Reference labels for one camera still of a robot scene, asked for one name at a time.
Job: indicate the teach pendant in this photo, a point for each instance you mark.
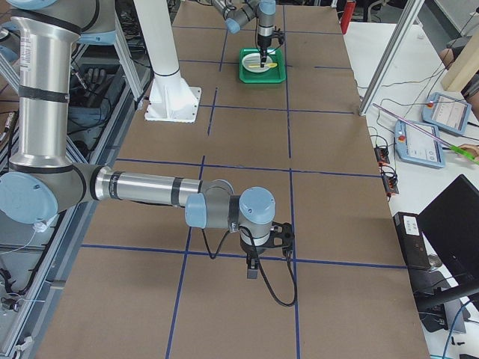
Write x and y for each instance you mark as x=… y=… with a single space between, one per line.
x=413 y=146
x=448 y=114

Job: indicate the black monitor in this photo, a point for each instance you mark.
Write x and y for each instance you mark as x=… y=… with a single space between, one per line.
x=450 y=224

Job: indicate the far teach pendant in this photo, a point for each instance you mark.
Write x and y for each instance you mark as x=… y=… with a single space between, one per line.
x=448 y=114

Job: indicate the red cylinder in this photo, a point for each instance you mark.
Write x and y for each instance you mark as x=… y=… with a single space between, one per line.
x=347 y=15

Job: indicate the far orange black connector block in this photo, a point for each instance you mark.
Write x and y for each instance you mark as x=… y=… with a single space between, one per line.
x=382 y=154

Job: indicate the black desktop computer box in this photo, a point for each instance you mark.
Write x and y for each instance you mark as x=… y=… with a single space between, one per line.
x=412 y=244

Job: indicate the near orange black connector block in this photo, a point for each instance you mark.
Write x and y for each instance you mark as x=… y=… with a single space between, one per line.
x=389 y=179

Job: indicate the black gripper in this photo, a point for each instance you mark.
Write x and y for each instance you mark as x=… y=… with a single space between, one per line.
x=253 y=250
x=263 y=40

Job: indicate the white round plate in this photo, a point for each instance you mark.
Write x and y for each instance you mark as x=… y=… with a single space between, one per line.
x=254 y=58

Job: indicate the aluminium frame post right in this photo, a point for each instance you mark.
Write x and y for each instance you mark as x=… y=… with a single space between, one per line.
x=406 y=20

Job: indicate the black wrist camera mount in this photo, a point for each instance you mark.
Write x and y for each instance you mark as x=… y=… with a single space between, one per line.
x=278 y=34
x=282 y=235

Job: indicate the near teach pendant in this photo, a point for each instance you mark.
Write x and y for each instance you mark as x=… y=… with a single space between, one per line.
x=413 y=146

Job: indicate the wooden beam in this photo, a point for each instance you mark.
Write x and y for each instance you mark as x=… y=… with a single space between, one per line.
x=463 y=68

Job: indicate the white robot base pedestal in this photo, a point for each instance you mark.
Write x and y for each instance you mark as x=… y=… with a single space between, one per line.
x=171 y=99

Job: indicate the yellow plastic spoon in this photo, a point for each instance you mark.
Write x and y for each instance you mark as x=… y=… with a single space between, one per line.
x=260 y=66

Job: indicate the green plastic tray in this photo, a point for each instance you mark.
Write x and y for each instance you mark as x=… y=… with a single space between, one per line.
x=274 y=76

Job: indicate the orange black connector block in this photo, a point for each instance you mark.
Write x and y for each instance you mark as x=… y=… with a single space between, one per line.
x=389 y=179
x=382 y=154

